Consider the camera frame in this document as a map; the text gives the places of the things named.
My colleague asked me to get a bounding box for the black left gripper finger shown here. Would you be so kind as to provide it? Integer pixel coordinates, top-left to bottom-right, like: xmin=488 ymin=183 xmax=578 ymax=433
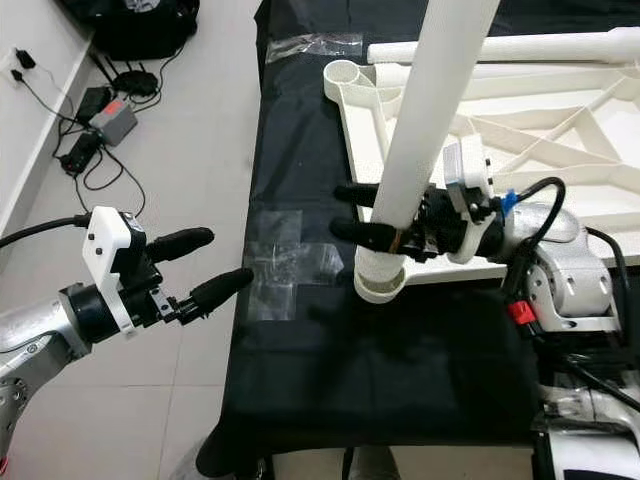
xmin=150 ymin=228 xmax=217 ymax=263
xmin=185 ymin=267 xmax=256 ymax=323

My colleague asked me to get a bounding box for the white plastic table leg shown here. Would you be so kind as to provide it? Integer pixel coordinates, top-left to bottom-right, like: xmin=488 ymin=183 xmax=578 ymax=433
xmin=353 ymin=0 xmax=503 ymax=306
xmin=366 ymin=28 xmax=640 ymax=64

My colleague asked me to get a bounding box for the clear tape cross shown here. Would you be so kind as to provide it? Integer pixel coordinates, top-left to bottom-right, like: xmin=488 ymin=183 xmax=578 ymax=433
xmin=245 ymin=210 xmax=346 ymax=323

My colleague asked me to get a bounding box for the black power brick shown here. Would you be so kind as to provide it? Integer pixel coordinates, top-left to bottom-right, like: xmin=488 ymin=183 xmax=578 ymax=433
xmin=60 ymin=135 xmax=103 ymax=179

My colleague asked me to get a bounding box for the grey box red label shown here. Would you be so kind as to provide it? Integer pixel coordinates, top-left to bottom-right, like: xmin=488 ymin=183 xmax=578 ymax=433
xmin=90 ymin=100 xmax=139 ymax=146

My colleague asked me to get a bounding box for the white plastic table top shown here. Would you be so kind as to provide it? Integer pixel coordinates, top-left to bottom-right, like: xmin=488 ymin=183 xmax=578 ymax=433
xmin=322 ymin=58 xmax=640 ymax=291

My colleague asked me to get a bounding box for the black table cloth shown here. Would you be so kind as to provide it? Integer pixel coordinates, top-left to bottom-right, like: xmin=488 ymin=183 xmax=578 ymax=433
xmin=195 ymin=0 xmax=640 ymax=480

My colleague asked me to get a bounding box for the black power adapter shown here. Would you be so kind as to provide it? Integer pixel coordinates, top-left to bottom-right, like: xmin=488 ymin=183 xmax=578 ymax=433
xmin=75 ymin=85 xmax=113 ymax=126

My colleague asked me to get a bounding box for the black router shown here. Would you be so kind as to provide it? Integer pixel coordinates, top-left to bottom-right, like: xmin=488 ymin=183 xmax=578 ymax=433
xmin=112 ymin=70 xmax=159 ymax=99

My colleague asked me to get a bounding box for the grey robot left foot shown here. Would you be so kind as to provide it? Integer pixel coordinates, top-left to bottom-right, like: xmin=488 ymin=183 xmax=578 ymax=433
xmin=168 ymin=440 xmax=221 ymax=480

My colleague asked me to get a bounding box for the black bag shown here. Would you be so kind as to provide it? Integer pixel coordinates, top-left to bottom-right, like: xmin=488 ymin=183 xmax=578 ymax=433
xmin=58 ymin=0 xmax=201 ymax=61

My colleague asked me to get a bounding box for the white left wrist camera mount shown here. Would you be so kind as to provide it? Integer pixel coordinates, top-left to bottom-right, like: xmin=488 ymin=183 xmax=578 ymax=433
xmin=88 ymin=205 xmax=151 ymax=339

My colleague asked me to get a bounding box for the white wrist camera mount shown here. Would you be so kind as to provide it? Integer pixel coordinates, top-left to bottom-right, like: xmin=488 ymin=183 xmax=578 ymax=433
xmin=440 ymin=132 xmax=511 ymax=266
xmin=88 ymin=205 xmax=151 ymax=339

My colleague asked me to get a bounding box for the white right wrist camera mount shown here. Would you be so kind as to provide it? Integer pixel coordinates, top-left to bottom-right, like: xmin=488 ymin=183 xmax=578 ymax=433
xmin=440 ymin=132 xmax=511 ymax=266

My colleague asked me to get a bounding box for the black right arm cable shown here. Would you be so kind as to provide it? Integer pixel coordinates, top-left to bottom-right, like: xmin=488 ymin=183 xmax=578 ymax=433
xmin=508 ymin=176 xmax=569 ymax=301

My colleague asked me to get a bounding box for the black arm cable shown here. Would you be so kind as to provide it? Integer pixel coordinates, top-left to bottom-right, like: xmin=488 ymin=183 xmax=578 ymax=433
xmin=0 ymin=213 xmax=96 ymax=251
xmin=508 ymin=176 xmax=569 ymax=301

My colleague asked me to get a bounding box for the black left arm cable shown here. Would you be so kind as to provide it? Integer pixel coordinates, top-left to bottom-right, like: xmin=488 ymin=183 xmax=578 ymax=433
xmin=0 ymin=213 xmax=96 ymax=251

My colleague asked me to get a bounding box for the red cable connector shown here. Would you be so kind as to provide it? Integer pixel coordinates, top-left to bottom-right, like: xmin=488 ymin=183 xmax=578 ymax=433
xmin=508 ymin=298 xmax=539 ymax=327

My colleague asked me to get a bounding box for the black floor cable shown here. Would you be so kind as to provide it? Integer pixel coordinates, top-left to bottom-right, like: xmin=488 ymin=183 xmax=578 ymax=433
xmin=25 ymin=70 xmax=151 ymax=221

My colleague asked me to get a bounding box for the white wall socket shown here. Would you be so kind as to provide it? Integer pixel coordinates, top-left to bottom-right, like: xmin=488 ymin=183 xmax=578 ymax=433
xmin=8 ymin=48 xmax=41 ymax=86

